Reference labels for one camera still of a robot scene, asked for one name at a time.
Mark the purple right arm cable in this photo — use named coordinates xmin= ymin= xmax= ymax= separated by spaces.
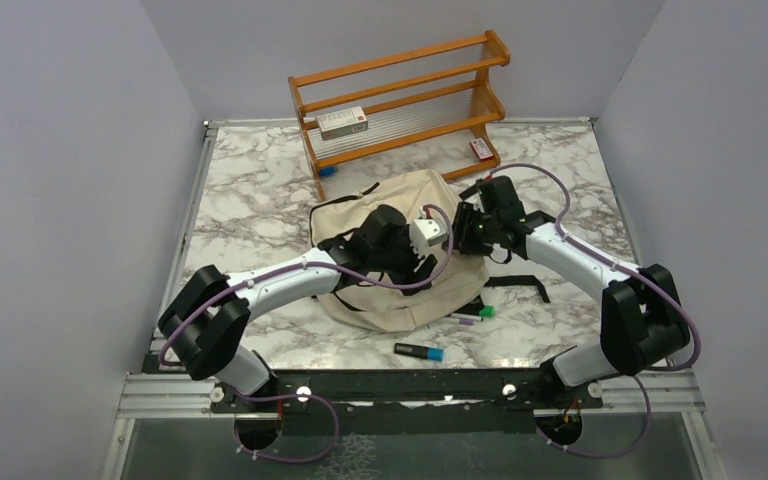
xmin=483 ymin=162 xmax=703 ymax=460

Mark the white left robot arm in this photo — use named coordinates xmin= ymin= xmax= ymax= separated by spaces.
xmin=157 ymin=205 xmax=452 ymax=411

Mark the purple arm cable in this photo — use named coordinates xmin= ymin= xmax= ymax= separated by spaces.
xmin=483 ymin=162 xmax=703 ymax=460
xmin=157 ymin=203 xmax=457 ymax=465

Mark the beige canvas backpack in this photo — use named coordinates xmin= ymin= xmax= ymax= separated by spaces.
xmin=307 ymin=168 xmax=551 ymax=334

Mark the small red white box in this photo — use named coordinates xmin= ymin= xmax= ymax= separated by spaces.
xmin=469 ymin=138 xmax=496 ymax=162

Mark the wooden two-tier shelf rack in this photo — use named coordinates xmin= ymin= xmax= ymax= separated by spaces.
xmin=288 ymin=30 xmax=512 ymax=199

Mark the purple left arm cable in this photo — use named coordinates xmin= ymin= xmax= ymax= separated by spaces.
xmin=157 ymin=203 xmax=457 ymax=465

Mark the black blue highlighter marker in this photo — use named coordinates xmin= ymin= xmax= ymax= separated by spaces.
xmin=393 ymin=343 xmax=444 ymax=362

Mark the white red box on shelf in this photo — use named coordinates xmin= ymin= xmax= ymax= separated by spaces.
xmin=316 ymin=106 xmax=368 ymax=141

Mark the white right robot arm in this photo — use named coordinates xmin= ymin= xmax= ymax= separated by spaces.
xmin=454 ymin=176 xmax=692 ymax=407

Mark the white purple-capped pen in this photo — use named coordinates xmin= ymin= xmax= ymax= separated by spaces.
xmin=439 ymin=316 xmax=483 ymax=326

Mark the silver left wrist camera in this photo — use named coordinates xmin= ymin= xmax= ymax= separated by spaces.
xmin=408 ymin=218 xmax=449 ymax=257

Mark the green-capped marker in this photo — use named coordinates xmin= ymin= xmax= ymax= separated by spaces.
xmin=455 ymin=304 xmax=495 ymax=318

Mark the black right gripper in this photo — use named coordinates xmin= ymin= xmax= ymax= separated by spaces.
xmin=441 ymin=201 xmax=500 ymax=257

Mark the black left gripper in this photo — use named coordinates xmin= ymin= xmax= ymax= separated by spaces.
xmin=369 ymin=224 xmax=436 ymax=295

